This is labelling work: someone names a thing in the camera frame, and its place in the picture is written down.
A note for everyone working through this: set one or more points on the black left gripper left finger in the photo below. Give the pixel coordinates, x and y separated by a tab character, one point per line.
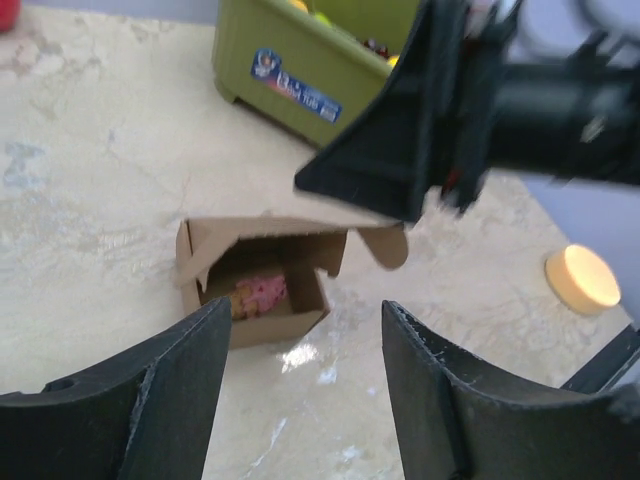
145	413

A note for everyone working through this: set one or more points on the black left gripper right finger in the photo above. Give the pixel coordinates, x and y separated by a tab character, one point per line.
458	416

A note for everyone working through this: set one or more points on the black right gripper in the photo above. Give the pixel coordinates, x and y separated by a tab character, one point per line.
573	118

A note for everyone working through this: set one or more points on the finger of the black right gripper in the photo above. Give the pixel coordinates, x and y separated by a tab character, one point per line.
381	161

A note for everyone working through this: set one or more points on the pink ice cream toy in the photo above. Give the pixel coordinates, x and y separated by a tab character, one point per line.
256	296

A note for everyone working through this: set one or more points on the brown cardboard paper box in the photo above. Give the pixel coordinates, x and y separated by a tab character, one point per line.
270	267

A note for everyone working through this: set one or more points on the red grape bunch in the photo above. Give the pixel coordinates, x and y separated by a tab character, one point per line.
375	46

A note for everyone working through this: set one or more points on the green plastic tub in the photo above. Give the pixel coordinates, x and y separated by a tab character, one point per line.
310	77

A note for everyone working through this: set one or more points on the green pear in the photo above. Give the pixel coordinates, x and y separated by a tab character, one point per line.
319	16

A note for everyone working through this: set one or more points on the round yellow orange sponge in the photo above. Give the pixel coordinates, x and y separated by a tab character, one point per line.
582	280

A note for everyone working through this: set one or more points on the red apple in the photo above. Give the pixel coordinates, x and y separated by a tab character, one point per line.
9	13

